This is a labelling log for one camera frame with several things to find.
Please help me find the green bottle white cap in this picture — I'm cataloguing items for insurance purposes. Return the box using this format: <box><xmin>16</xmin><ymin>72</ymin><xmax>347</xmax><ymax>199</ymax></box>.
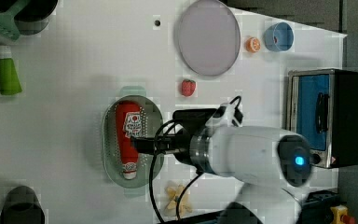
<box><xmin>0</xmin><ymin>45</ymin><xmax>22</xmax><ymax>95</ymax></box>

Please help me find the green oval strainer basket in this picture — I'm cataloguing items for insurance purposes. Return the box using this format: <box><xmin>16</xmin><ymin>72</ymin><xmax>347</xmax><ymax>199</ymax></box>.
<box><xmin>102</xmin><ymin>86</ymin><xmax>163</xmax><ymax>194</ymax></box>

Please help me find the black pot bottom corner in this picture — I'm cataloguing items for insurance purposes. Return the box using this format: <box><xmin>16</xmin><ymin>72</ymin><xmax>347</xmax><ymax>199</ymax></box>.
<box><xmin>0</xmin><ymin>186</ymin><xmax>46</xmax><ymax>224</ymax></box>

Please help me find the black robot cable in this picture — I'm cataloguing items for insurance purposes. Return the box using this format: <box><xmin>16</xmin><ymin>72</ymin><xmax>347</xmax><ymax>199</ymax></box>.
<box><xmin>148</xmin><ymin>95</ymin><xmax>242</xmax><ymax>224</ymax></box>

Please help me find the orange slice toy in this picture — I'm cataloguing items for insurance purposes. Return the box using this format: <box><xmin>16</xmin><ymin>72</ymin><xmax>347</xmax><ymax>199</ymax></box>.
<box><xmin>245</xmin><ymin>37</ymin><xmax>261</xmax><ymax>53</ymax></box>

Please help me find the green plastic spatula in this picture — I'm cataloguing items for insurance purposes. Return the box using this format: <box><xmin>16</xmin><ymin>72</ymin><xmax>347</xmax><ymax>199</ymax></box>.
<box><xmin>0</xmin><ymin>0</ymin><xmax>31</xmax><ymax>41</ymax></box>

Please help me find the red toy strawberry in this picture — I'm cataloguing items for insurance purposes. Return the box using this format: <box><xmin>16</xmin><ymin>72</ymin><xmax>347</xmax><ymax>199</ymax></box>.
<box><xmin>181</xmin><ymin>79</ymin><xmax>197</xmax><ymax>97</ymax></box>

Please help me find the yellow red toy object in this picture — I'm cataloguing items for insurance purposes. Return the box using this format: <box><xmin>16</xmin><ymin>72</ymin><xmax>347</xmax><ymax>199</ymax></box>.
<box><xmin>330</xmin><ymin>205</ymin><xmax>356</xmax><ymax>224</ymax></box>

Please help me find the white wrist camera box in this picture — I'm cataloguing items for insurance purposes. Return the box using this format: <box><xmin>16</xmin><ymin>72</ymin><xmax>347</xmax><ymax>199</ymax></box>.
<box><xmin>205</xmin><ymin>103</ymin><xmax>243</xmax><ymax>128</ymax></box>

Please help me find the blue cup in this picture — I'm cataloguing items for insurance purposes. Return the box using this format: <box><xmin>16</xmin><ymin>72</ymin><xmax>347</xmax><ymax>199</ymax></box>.
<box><xmin>264</xmin><ymin>22</ymin><xmax>295</xmax><ymax>52</ymax></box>

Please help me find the large grey round plate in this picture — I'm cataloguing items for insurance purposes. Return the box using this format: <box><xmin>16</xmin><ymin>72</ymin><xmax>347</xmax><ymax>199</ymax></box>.
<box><xmin>176</xmin><ymin>0</ymin><xmax>241</xmax><ymax>76</ymax></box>

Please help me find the yellow peeled banana toy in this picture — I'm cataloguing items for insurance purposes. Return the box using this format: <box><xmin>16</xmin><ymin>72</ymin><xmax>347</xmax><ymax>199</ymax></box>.
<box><xmin>164</xmin><ymin>185</ymin><xmax>192</xmax><ymax>217</ymax></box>

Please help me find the black silver toaster oven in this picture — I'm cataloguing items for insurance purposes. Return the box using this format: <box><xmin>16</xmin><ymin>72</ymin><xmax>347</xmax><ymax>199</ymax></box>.
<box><xmin>285</xmin><ymin>69</ymin><xmax>358</xmax><ymax>169</ymax></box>

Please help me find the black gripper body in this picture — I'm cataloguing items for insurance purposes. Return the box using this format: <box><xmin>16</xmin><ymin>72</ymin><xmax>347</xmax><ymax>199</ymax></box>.
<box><xmin>131</xmin><ymin>108</ymin><xmax>216</xmax><ymax>165</ymax></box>

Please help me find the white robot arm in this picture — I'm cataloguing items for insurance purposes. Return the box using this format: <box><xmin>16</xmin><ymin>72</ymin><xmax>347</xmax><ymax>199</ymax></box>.
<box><xmin>131</xmin><ymin>106</ymin><xmax>312</xmax><ymax>224</ymax></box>

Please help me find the red plush ketchup bottle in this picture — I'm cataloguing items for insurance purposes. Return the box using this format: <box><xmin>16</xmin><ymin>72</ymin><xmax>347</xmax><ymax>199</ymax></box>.
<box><xmin>116</xmin><ymin>101</ymin><xmax>142</xmax><ymax>180</ymax></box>

